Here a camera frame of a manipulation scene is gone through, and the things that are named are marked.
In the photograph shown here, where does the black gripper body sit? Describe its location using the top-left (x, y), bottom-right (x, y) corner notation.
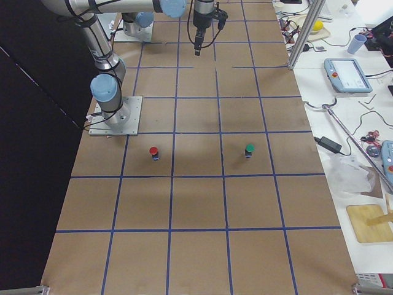
top-left (193, 0), bottom-right (214, 30)

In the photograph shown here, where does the beige tray with plates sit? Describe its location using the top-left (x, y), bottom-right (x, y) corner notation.
top-left (289, 15), bottom-right (330, 42)

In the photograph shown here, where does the yellow ball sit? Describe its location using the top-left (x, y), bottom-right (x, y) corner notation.
top-left (312, 20), bottom-right (324, 32)

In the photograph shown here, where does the metal rod tool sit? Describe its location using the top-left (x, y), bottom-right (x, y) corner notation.
top-left (303, 97), bottom-right (392, 193)

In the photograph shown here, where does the blue teach pendant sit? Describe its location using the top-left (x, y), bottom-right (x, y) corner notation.
top-left (324, 58), bottom-right (373, 93)
top-left (381, 140), bottom-right (393, 184)

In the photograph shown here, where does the blue plastic cup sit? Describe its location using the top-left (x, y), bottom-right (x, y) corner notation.
top-left (347, 34), bottom-right (367, 54)

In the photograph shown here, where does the black power adapter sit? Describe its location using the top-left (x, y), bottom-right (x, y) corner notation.
top-left (314, 136), bottom-right (342, 154)

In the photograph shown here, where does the clear plastic bag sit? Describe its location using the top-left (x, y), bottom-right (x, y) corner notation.
top-left (322, 154), bottom-right (377, 199)

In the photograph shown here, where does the wooden cutting board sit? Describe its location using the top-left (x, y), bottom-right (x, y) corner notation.
top-left (346, 205), bottom-right (392, 243)

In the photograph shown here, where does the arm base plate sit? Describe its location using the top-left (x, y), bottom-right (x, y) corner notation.
top-left (114, 21), bottom-right (154, 43)
top-left (88, 96), bottom-right (142, 136)

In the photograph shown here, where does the aluminium frame post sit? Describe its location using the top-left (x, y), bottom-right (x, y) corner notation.
top-left (287, 0), bottom-right (325, 70)

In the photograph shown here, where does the green push button switch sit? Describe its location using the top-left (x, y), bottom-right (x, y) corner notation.
top-left (244, 144), bottom-right (255, 159)

